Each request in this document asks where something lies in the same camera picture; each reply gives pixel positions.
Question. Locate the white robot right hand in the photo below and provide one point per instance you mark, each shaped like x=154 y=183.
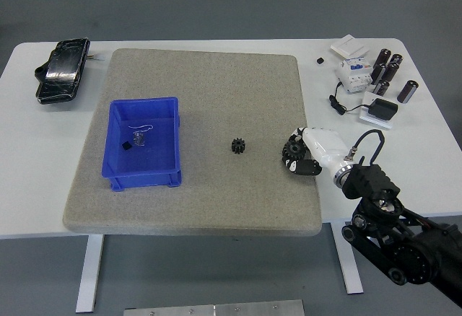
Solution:
x=325 y=143

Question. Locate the large black bevel gear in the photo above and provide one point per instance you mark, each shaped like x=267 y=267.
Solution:
x=293 y=149

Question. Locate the small black gear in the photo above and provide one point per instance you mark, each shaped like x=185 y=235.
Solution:
x=237 y=146

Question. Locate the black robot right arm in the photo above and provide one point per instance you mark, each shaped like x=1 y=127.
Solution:
x=371 y=180

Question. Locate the blue plastic box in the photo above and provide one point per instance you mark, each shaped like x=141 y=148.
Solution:
x=144 y=179

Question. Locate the small black nut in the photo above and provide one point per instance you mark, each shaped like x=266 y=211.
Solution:
x=126 y=145

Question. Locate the black power adapter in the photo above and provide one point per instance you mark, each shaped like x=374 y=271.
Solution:
x=383 y=109

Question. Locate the white circuit breaker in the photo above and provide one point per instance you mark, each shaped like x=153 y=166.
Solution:
x=353 y=76

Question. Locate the small black cube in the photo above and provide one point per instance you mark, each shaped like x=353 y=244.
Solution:
x=320 y=60

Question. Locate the grey-brown foam mat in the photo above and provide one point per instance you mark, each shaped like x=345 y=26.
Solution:
x=223 y=96

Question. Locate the white table leg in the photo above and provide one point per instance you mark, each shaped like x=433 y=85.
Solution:
x=88 y=272
x=352 y=272

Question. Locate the small clear plastic bag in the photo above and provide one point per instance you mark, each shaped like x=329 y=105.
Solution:
x=138 y=139

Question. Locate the grey metal plate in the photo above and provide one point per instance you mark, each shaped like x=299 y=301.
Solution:
x=214 y=309

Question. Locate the black wrapped device case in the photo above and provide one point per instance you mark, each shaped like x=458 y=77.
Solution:
x=61 y=74

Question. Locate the white wall switch panel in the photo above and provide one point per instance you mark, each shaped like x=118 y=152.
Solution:
x=348 y=45

